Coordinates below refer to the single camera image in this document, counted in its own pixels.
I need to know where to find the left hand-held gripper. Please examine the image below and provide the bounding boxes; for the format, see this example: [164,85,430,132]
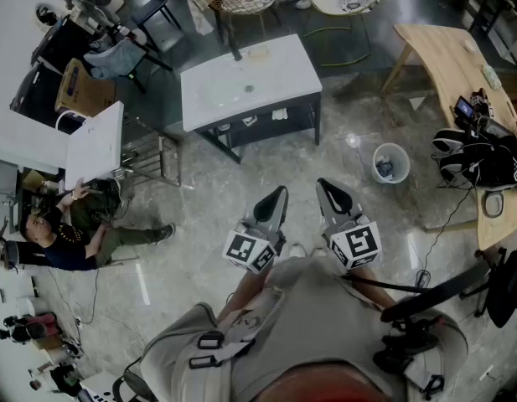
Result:
[222,184,290,275]

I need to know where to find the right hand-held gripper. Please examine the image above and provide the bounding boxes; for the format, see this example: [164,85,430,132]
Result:
[315,177,383,272]

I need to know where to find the person's right forearm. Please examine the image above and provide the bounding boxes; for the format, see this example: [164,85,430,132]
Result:
[348,265,396,309]

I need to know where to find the person's left forearm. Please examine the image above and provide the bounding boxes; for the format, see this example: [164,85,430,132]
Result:
[215,265,271,324]

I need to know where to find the dark crumpled packet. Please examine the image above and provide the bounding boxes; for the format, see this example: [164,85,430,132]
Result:
[375,157,394,179]

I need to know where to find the white trash bin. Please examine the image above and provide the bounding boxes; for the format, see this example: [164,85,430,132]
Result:
[370,142,411,184]

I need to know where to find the person's grey shirt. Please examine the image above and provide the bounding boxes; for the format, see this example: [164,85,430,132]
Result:
[139,257,469,402]

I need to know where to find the metal rack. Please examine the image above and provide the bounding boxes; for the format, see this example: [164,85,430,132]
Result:
[117,117,184,188]

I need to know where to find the black chest-mounted device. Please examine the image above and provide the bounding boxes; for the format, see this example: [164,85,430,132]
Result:
[373,261,492,376]

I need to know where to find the black and white headset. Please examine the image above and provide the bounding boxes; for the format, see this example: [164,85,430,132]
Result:
[432,127,481,183]

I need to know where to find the white sink basin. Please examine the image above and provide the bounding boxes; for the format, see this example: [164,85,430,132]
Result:
[180,33,323,133]

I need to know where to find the grey oval case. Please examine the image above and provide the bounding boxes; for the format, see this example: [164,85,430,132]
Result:
[482,190,505,218]

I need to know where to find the small screen device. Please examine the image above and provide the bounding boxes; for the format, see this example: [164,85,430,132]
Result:
[452,95,478,121]

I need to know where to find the black backpack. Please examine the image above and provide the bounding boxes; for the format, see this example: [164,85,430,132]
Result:
[475,116,517,192]

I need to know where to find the wooden table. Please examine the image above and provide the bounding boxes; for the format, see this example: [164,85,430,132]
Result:
[381,23,517,253]

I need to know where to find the black office chair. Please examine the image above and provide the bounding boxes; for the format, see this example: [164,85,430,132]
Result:
[458,247,517,330]

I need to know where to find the white rectangular sink top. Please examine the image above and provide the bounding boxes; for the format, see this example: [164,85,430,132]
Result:
[64,100,125,192]

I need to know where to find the patterned packet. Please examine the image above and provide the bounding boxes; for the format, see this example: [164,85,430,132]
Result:
[480,64,503,90]

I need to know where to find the cardboard box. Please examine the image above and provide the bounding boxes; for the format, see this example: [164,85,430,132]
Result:
[54,58,117,119]

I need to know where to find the grey jacket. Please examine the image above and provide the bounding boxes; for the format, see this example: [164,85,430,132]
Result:
[83,39,148,80]

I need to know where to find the blue chair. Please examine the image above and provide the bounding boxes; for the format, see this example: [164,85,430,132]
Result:
[127,0,186,54]

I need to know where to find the black storage bin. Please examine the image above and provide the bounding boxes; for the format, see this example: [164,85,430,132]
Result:
[9,62,65,119]
[30,17,101,75]

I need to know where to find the black vanity frame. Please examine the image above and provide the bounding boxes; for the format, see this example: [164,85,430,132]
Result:
[194,91,323,165]

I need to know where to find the black cable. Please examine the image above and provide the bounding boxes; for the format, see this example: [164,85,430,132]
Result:
[341,273,425,296]

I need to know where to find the black strap buckle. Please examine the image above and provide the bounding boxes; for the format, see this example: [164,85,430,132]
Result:
[421,374,446,395]
[197,332,225,350]
[189,353,224,370]

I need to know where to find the gold wire chair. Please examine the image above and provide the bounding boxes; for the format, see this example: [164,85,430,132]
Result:
[208,0,284,46]

